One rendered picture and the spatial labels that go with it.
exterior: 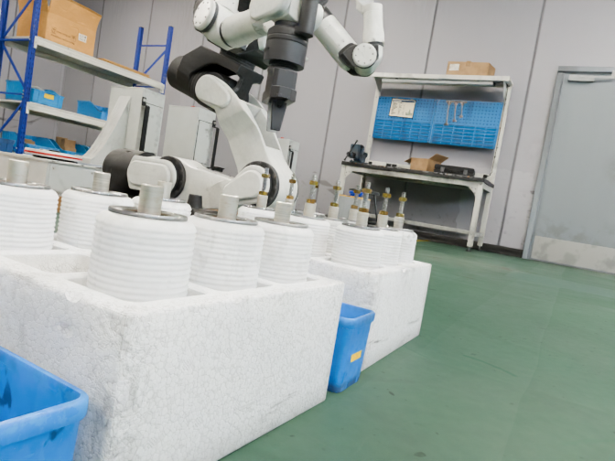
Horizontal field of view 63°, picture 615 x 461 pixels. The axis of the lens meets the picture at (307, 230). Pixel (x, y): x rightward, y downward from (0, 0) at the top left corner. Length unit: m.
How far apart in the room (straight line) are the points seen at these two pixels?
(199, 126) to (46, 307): 3.32
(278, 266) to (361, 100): 6.15
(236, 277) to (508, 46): 6.02
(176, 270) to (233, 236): 0.10
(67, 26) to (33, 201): 5.72
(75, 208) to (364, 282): 0.48
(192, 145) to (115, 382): 3.38
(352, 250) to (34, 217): 0.54
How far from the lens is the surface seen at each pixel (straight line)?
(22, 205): 0.67
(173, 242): 0.48
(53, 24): 6.26
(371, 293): 0.90
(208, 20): 1.29
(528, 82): 6.31
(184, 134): 3.84
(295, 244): 0.66
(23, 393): 0.49
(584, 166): 6.08
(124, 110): 3.44
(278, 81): 1.07
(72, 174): 3.03
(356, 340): 0.82
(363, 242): 0.94
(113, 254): 0.48
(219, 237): 0.56
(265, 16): 1.13
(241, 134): 1.53
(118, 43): 9.80
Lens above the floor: 0.29
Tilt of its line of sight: 4 degrees down
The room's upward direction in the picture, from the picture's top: 9 degrees clockwise
